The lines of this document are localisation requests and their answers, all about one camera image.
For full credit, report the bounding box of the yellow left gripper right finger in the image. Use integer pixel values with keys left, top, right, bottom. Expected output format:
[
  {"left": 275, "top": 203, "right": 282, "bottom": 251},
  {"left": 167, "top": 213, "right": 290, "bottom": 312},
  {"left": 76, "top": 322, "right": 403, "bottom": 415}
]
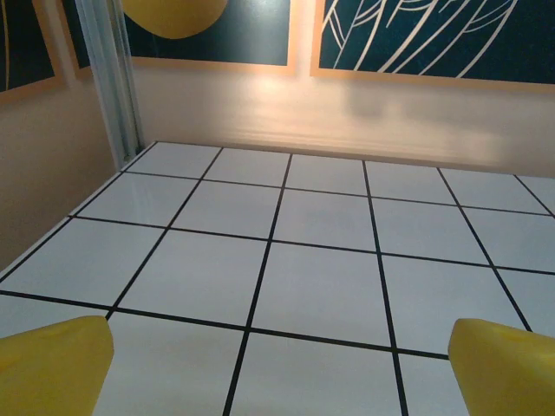
[{"left": 447, "top": 318, "right": 555, "bottom": 416}]

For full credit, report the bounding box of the aluminium corner post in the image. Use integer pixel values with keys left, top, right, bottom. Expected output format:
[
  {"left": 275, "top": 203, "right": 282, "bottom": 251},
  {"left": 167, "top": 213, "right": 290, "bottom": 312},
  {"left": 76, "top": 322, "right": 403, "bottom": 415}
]
[{"left": 74, "top": 0, "right": 147, "bottom": 168}]

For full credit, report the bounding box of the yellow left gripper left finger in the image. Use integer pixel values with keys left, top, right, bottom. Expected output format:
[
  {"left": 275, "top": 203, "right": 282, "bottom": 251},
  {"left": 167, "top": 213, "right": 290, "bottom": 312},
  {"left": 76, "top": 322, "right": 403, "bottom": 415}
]
[{"left": 0, "top": 315, "right": 115, "bottom": 416}]

